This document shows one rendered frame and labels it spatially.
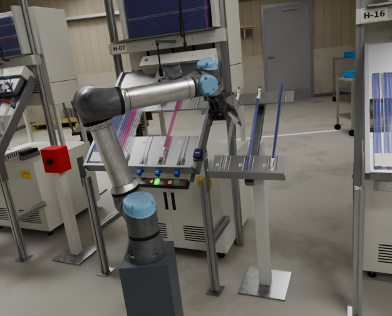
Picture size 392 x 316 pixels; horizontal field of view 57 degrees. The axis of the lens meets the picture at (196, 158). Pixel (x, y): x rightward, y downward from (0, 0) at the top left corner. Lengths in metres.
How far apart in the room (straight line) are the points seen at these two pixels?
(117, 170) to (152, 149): 0.60
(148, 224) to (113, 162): 0.26
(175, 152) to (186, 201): 0.46
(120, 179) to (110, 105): 0.32
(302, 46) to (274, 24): 0.81
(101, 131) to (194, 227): 1.14
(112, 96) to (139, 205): 0.38
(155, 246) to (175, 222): 0.99
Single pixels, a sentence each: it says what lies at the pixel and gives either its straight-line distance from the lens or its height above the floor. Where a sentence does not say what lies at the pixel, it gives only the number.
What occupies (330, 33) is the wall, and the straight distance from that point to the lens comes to 9.15.
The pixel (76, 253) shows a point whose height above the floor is 0.02.
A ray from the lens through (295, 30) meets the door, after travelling 8.91.
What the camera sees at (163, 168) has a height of 0.72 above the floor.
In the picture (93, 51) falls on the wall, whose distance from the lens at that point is 9.22.
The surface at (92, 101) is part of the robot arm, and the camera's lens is 1.21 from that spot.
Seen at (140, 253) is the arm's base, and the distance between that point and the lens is 1.34.
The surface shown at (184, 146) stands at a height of 0.80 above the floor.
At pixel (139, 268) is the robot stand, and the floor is 0.55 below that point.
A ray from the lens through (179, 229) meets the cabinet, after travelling 2.35.
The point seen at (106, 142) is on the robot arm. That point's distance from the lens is 1.35.
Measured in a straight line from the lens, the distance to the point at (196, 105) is 2.01.
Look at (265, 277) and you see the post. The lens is 2.08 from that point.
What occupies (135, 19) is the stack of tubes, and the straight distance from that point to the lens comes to 2.32.
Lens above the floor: 1.25
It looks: 16 degrees down
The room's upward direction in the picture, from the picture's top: 6 degrees counter-clockwise
